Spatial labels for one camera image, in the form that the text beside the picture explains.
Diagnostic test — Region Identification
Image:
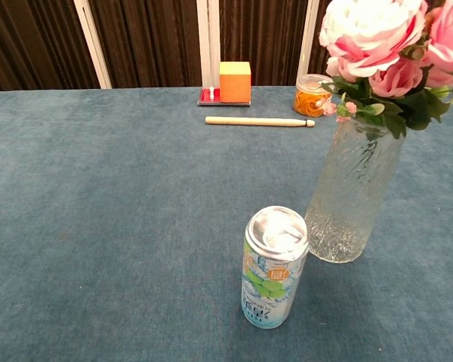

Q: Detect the clear jar of rubber bands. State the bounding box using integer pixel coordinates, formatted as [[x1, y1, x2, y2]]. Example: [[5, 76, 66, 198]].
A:
[[292, 74, 335, 118]]

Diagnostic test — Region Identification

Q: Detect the light blue drink can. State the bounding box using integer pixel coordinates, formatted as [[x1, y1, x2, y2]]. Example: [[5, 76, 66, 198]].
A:
[[241, 205, 310, 330]]

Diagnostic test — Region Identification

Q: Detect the white frame post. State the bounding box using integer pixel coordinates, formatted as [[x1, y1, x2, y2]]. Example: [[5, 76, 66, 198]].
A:
[[296, 0, 320, 86], [73, 0, 112, 90], [196, 0, 222, 88]]

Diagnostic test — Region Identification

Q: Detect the red flat tray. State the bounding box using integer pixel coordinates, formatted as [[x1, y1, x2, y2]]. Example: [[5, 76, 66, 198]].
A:
[[197, 86, 252, 107]]

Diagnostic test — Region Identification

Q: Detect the pink white artificial flower bouquet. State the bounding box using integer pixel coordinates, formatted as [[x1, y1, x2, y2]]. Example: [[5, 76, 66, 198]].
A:
[[315, 0, 453, 141]]

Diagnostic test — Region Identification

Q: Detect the blue velvet tablecloth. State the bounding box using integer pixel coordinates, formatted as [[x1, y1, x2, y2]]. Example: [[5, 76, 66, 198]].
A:
[[0, 83, 453, 362]]

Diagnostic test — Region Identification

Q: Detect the dark brown curtain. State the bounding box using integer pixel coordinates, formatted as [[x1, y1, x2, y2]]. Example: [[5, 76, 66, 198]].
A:
[[0, 0, 448, 94]]

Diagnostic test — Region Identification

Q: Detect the wooden stick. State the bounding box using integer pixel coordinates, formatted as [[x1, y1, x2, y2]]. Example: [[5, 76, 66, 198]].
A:
[[205, 115, 316, 128]]

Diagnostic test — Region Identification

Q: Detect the orange yellow cube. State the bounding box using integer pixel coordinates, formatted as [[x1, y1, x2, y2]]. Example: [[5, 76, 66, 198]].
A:
[[219, 61, 252, 103]]

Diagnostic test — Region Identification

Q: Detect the textured clear glass vase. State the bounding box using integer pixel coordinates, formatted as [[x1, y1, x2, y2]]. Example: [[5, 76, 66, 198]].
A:
[[304, 115, 407, 264]]

